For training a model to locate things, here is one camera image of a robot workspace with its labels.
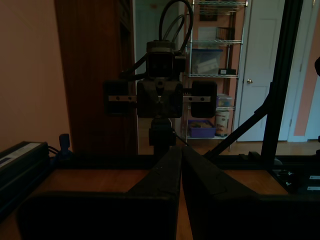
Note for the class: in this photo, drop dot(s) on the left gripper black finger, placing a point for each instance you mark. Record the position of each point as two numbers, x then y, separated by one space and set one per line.
125 215
237 217

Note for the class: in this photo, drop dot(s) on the brass door knob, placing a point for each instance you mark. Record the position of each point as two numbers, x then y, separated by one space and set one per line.
249 80

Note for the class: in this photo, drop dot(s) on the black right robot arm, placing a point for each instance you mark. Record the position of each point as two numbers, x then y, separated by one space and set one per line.
162 136

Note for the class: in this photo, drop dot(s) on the brown wooden cabinet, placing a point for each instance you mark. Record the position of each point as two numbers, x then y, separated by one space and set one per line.
87 75

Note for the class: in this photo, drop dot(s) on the small black box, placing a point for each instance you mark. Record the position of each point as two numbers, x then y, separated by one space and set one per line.
226 71

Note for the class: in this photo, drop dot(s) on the dark framed picture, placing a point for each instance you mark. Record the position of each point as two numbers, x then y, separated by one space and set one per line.
207 16

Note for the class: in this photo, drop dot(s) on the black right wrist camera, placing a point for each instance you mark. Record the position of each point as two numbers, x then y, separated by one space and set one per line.
160 65

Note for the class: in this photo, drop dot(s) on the clear bin blue lid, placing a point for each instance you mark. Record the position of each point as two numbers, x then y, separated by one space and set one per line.
205 62

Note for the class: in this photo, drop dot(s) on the black plate white labels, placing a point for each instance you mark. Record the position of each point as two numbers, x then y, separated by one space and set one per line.
295 180

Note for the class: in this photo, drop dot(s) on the purple storage bin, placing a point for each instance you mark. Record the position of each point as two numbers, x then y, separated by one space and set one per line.
200 132

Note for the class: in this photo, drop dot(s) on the black aluminium frame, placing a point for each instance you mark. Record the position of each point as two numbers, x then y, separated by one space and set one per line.
280 100

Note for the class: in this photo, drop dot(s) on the grey power supply box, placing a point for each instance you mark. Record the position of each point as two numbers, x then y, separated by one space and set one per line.
20 162

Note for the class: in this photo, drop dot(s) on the white panel door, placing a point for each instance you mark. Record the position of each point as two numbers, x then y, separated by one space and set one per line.
257 50
147 25

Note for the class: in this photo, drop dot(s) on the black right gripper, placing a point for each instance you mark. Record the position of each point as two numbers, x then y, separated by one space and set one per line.
116 87

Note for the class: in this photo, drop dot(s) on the dark books row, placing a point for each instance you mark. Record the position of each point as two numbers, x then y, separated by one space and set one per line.
225 33

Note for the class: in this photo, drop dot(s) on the white canister red label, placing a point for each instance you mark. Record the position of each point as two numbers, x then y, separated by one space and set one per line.
222 122

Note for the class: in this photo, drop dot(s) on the clear bin colourful contents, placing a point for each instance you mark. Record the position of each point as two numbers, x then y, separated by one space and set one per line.
223 101

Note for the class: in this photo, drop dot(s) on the white box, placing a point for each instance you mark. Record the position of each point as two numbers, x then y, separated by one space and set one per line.
207 33

